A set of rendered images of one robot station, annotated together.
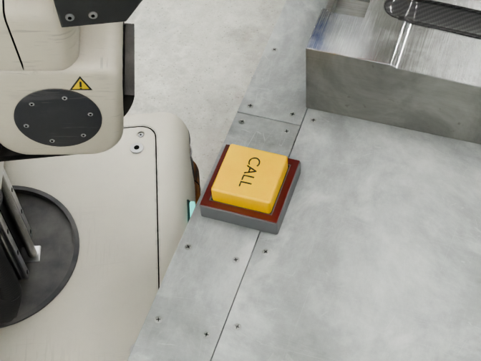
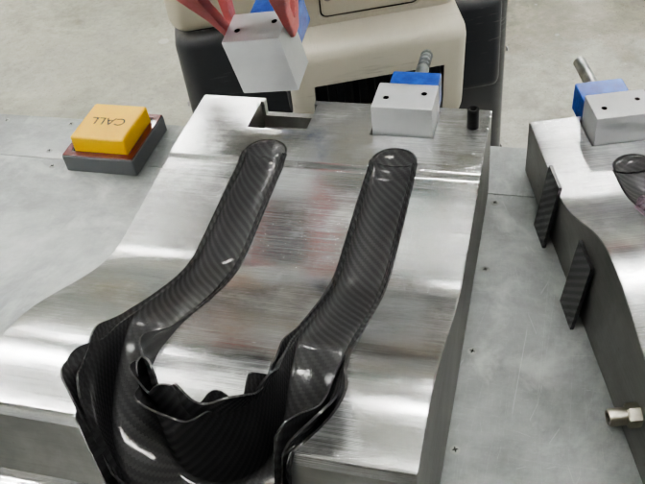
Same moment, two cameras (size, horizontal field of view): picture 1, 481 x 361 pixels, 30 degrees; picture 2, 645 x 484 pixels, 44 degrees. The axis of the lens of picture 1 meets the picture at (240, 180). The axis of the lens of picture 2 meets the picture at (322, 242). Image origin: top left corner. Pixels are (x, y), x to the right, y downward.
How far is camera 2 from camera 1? 1.03 m
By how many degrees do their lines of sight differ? 55
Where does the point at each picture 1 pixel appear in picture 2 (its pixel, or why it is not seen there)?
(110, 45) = (316, 45)
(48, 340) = not seen: hidden behind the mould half
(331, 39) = (215, 108)
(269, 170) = (107, 132)
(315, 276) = (15, 197)
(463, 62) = (170, 209)
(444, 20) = (250, 196)
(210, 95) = not seen: outside the picture
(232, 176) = (106, 112)
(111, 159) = not seen: hidden behind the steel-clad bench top
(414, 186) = (101, 256)
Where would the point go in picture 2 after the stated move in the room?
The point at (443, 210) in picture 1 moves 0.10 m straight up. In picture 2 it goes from (63, 280) to (23, 193)
